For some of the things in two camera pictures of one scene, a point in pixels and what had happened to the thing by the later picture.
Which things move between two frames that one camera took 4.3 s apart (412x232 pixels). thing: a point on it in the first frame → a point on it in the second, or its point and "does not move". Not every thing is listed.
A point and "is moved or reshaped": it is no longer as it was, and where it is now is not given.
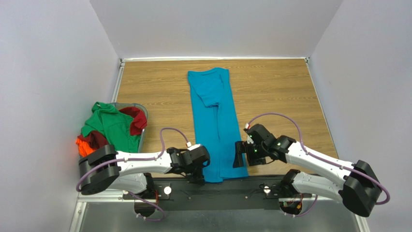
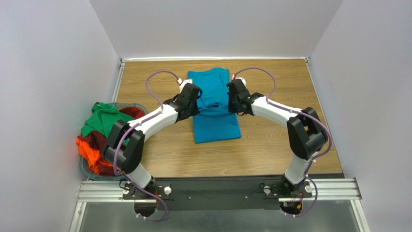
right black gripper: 240,152 → 234,105
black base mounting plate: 189,193 does not move
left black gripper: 196,175 → 192,107
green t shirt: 115,125 does not move
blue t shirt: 217,123 is moved or reshaped
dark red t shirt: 96,139 does not move
